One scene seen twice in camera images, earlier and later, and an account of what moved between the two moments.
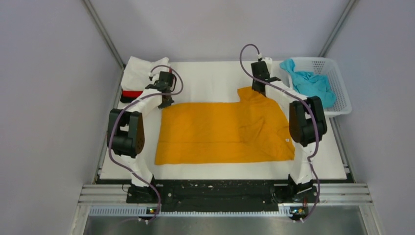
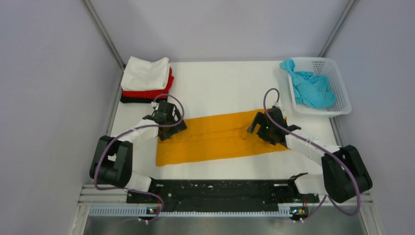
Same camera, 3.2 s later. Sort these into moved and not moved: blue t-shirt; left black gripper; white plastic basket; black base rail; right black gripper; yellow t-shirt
Moved: right black gripper; left black gripper; yellow t-shirt
Not moved: blue t-shirt; black base rail; white plastic basket
